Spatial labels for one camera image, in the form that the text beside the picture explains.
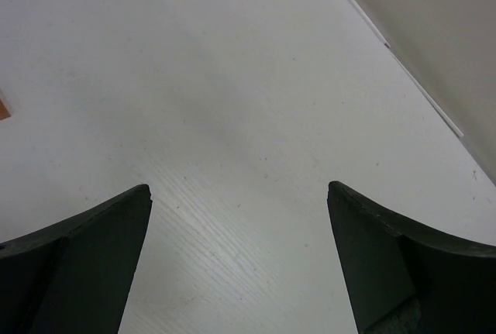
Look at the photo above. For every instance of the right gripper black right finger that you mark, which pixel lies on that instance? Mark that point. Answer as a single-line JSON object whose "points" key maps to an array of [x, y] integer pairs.
{"points": [[405, 277]]}

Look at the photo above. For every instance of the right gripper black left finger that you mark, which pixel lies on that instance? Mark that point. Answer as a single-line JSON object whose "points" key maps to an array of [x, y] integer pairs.
{"points": [[75, 275]]}

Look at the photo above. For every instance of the orange lego brick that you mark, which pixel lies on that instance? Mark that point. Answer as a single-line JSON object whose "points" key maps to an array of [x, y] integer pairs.
{"points": [[5, 106]]}

